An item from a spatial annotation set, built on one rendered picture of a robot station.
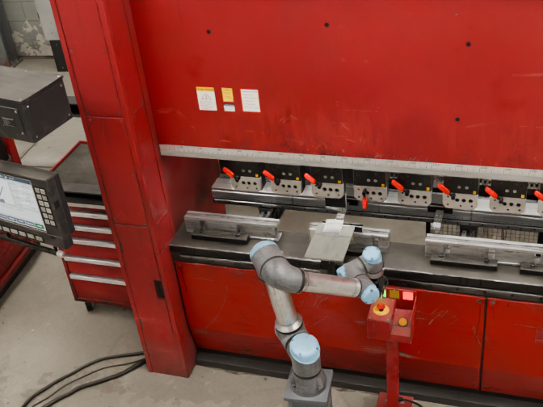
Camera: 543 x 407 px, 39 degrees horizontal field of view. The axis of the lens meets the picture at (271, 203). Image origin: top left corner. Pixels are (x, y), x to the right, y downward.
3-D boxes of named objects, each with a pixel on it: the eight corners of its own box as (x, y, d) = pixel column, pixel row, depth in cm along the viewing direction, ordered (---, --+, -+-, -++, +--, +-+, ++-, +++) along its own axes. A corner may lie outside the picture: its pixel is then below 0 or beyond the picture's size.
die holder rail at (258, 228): (186, 232, 398) (183, 216, 393) (191, 224, 403) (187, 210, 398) (278, 241, 384) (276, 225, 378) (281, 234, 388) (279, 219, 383)
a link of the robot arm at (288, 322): (289, 362, 316) (257, 265, 284) (276, 338, 327) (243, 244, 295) (315, 349, 318) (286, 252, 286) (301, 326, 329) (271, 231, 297)
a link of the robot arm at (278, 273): (279, 272, 274) (386, 286, 298) (267, 255, 283) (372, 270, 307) (267, 299, 279) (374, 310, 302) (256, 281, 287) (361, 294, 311)
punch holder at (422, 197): (397, 203, 348) (397, 173, 339) (400, 193, 355) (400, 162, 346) (431, 206, 344) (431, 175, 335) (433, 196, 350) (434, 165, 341)
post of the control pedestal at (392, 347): (387, 411, 384) (385, 332, 354) (389, 403, 388) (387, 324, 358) (397, 413, 382) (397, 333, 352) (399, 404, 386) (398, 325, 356)
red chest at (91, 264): (77, 316, 485) (35, 184, 429) (114, 267, 524) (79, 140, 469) (149, 327, 470) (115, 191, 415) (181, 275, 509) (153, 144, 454)
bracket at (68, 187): (18, 218, 376) (14, 207, 372) (44, 190, 395) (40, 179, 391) (90, 225, 364) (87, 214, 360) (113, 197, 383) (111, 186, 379)
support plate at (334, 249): (304, 258, 352) (304, 256, 351) (317, 224, 372) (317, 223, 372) (343, 262, 346) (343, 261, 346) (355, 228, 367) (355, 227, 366)
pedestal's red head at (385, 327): (367, 337, 352) (366, 308, 342) (373, 314, 364) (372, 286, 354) (411, 344, 346) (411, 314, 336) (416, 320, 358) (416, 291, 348)
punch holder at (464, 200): (442, 207, 342) (443, 176, 333) (444, 197, 349) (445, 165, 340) (477, 210, 338) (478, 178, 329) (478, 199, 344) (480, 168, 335)
